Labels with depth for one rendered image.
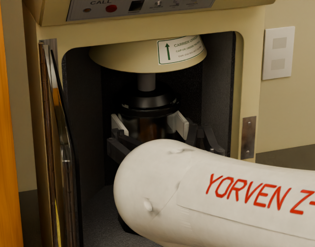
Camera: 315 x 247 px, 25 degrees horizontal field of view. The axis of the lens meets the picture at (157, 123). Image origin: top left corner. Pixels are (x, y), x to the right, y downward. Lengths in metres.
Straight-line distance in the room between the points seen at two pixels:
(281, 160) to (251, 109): 0.53
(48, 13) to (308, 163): 0.86
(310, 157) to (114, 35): 0.77
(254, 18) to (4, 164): 0.40
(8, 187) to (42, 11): 0.22
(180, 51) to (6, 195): 0.31
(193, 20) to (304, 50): 0.65
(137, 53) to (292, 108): 0.70
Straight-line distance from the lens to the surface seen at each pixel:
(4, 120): 0.86
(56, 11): 0.86
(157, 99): 1.07
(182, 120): 1.10
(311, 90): 1.64
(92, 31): 0.93
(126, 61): 1.00
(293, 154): 1.61
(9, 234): 0.93
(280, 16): 1.54
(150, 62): 0.99
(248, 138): 1.08
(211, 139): 1.05
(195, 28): 0.98
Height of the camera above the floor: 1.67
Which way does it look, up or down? 25 degrees down
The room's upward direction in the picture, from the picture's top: straight up
